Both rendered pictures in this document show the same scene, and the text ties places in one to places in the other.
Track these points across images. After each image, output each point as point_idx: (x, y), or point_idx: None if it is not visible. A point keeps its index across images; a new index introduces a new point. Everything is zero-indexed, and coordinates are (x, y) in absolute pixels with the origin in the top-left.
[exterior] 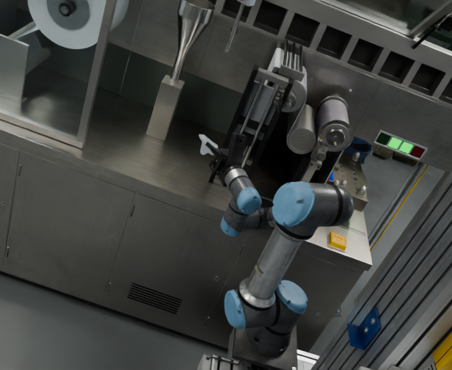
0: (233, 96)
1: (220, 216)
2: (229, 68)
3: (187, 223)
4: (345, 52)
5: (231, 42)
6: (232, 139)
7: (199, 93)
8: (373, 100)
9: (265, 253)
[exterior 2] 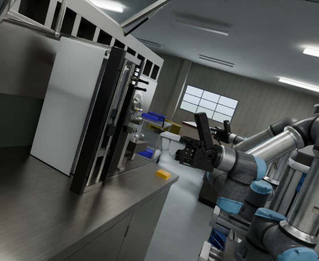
0: (6, 101)
1: (125, 216)
2: None
3: (91, 252)
4: (93, 41)
5: None
6: (203, 121)
7: None
8: None
9: None
